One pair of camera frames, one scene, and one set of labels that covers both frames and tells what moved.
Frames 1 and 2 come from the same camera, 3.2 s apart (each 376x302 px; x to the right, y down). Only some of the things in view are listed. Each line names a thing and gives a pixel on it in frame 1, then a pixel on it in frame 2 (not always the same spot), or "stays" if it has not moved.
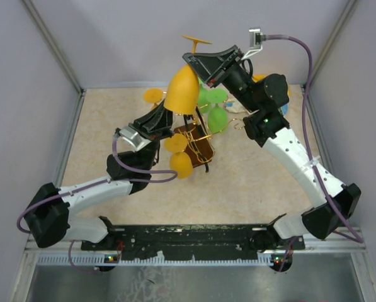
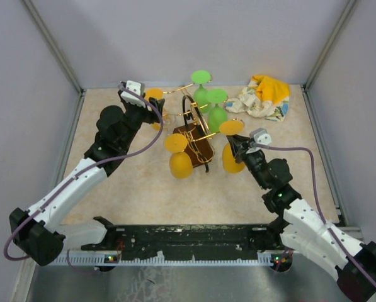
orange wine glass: x=180 y=162 stays
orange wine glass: x=182 y=94 to x=231 y=128
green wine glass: x=217 y=117 stays
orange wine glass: x=152 y=95 stays
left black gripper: x=156 y=125 to x=151 y=116
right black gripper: x=205 y=65 to x=240 y=144
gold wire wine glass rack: x=199 y=142 stays
